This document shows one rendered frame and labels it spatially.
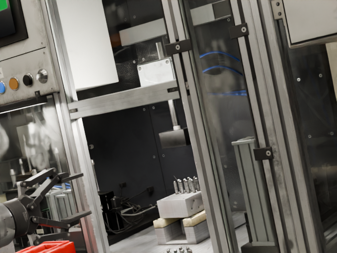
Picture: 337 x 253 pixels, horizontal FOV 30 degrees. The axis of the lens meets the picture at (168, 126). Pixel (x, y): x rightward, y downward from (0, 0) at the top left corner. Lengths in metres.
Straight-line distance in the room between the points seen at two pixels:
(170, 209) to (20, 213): 0.53
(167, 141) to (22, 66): 0.45
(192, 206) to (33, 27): 0.64
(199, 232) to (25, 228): 0.55
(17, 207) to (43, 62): 0.56
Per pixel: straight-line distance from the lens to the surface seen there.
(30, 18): 1.75
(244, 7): 1.35
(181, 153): 2.02
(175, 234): 1.75
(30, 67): 1.76
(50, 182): 1.36
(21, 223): 1.28
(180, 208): 1.67
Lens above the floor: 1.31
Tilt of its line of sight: 3 degrees down
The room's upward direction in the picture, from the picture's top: 12 degrees counter-clockwise
